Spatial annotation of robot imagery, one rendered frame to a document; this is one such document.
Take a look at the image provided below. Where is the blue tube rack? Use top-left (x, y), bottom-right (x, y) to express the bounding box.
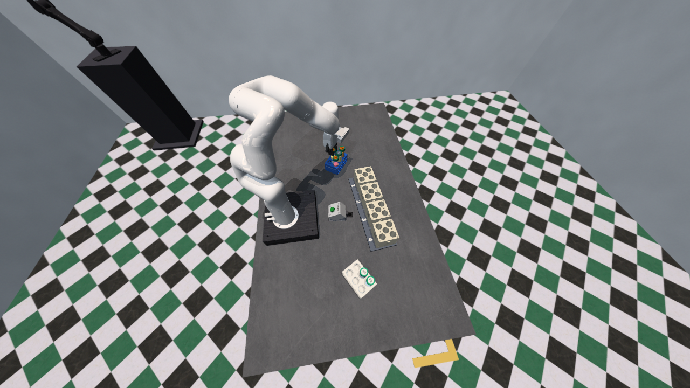
top-left (325, 153), bottom-right (347, 175)

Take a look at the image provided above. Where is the white tube rack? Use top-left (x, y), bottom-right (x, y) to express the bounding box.
top-left (342, 260), bottom-right (377, 299)

